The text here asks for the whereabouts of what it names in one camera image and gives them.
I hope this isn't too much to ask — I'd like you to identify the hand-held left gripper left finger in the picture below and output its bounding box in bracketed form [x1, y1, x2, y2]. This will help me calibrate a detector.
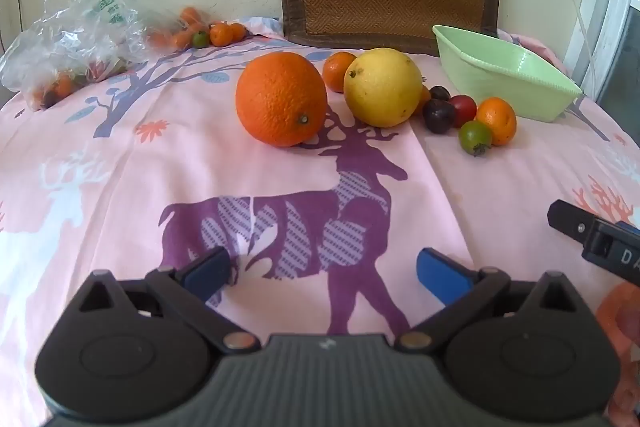
[70, 247, 262, 354]

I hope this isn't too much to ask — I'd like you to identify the pale printed cloth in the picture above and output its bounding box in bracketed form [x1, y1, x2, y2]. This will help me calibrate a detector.
[240, 16, 284, 40]

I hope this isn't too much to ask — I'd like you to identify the pink printed blanket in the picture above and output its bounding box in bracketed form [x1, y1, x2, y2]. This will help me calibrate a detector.
[0, 14, 640, 427]

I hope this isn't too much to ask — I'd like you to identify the clear plastic bag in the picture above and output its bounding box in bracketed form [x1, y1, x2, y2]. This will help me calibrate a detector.
[0, 0, 153, 111]

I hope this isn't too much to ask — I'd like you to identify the large orange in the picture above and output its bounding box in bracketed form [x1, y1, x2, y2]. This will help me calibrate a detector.
[235, 52, 329, 148]

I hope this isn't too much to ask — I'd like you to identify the pile of small oranges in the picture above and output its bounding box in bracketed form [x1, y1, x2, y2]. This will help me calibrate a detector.
[145, 6, 249, 52]

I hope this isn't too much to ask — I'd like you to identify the large yellow citrus fruit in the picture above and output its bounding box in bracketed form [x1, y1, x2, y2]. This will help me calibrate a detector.
[343, 48, 424, 128]

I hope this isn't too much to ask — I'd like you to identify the small tangerine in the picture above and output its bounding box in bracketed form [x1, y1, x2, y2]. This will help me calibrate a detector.
[322, 51, 359, 94]
[412, 84, 432, 117]

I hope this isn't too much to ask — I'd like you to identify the small orange kumquat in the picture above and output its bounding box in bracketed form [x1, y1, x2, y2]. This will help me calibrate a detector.
[475, 97, 518, 146]

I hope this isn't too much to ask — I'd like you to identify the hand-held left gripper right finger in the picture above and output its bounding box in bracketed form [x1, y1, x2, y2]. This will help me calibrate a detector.
[395, 248, 596, 354]

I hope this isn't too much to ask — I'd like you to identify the red cherry tomato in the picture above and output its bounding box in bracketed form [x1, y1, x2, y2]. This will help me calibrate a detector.
[449, 94, 478, 128]

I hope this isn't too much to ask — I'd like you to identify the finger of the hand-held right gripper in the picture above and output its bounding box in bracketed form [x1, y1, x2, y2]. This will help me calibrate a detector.
[547, 199, 640, 288]

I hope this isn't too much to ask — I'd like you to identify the light green plastic basin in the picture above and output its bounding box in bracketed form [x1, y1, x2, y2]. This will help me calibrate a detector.
[432, 25, 585, 124]

